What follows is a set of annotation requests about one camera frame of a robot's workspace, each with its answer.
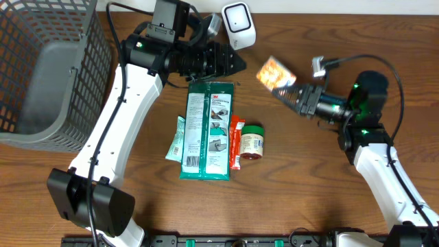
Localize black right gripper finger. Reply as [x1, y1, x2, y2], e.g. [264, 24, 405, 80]
[272, 85, 302, 96]
[272, 92, 300, 113]

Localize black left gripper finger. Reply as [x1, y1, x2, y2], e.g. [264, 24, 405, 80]
[224, 61, 247, 77]
[224, 44, 244, 64]

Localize orange snack packet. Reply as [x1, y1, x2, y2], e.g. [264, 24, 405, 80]
[256, 56, 296, 91]

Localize green-lidded seasoning jar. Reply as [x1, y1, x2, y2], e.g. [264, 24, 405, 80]
[240, 125, 265, 160]

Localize pale green wet wipes pack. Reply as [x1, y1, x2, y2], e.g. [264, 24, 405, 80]
[165, 116, 185, 162]

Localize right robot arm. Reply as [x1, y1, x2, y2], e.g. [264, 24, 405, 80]
[272, 71, 438, 246]

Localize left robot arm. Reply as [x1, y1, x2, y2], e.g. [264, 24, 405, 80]
[47, 34, 246, 246]

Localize white barcode scanner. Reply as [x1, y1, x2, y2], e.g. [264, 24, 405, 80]
[222, 1, 257, 50]

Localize green 3M gloves package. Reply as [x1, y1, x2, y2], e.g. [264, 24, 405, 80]
[180, 82, 235, 180]

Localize red white sachet stick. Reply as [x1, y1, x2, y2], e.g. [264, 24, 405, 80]
[229, 115, 246, 170]

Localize grey plastic mesh basket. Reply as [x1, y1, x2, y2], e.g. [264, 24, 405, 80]
[1, 0, 112, 152]

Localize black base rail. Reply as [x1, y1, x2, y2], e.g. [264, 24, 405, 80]
[60, 234, 439, 247]

